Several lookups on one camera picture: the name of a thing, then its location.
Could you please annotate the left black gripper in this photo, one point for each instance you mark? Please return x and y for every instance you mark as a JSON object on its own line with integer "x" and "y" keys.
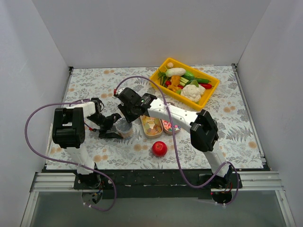
{"x": 108, "y": 123}

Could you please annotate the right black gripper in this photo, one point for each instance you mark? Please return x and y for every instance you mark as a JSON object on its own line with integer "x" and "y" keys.
{"x": 129, "y": 113}

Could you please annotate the silver jar lid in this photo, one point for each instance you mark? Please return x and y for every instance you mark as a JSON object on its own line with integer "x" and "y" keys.
{"x": 123, "y": 126}

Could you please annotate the clear glass jar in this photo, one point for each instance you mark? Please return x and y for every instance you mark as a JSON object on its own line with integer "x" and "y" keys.
{"x": 125, "y": 134}

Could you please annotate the beige tray gummy candies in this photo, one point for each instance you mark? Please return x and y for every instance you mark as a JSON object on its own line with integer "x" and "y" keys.
{"x": 152, "y": 127}

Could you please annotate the pink tray colourful candies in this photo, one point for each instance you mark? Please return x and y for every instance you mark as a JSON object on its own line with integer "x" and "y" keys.
{"x": 167, "y": 127}

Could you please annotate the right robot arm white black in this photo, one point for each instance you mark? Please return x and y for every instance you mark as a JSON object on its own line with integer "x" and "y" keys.
{"x": 200, "y": 125}

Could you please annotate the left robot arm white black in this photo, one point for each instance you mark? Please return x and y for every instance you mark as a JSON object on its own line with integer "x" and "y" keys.
{"x": 69, "y": 133}

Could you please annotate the yellow plastic bin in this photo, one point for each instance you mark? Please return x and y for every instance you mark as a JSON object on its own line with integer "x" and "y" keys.
{"x": 205, "y": 97}

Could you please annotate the red apple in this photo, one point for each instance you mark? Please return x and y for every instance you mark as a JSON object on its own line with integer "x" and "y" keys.
{"x": 159, "y": 149}

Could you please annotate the orange yellow pepper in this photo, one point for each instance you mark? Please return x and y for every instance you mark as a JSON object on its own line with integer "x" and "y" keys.
{"x": 175, "y": 81}

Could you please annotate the white eggplant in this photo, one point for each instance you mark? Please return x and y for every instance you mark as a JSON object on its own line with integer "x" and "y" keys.
{"x": 175, "y": 72}

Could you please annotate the small beige mushroom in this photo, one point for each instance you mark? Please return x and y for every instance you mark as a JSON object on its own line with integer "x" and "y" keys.
{"x": 170, "y": 65}

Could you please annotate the white cauliflower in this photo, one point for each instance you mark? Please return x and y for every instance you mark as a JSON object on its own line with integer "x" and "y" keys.
{"x": 193, "y": 92}

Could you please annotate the green cucumber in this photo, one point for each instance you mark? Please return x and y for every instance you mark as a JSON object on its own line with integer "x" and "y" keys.
{"x": 199, "y": 80}

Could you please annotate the red chili pepper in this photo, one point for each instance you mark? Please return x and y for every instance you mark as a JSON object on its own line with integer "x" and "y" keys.
{"x": 206, "y": 86}

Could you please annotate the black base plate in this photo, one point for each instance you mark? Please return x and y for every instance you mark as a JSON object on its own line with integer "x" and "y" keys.
{"x": 152, "y": 183}

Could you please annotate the aluminium rail frame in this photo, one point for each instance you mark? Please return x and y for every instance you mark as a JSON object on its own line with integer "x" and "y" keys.
{"x": 261, "y": 202}

